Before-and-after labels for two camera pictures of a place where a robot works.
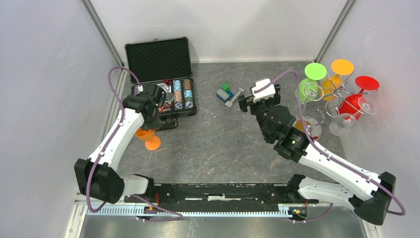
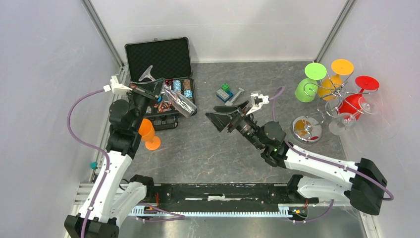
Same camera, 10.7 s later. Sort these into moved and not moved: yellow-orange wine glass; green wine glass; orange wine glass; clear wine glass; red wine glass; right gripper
Moved: clear wine glass; right gripper
Not moved: green wine glass; orange wine glass; red wine glass; yellow-orange wine glass
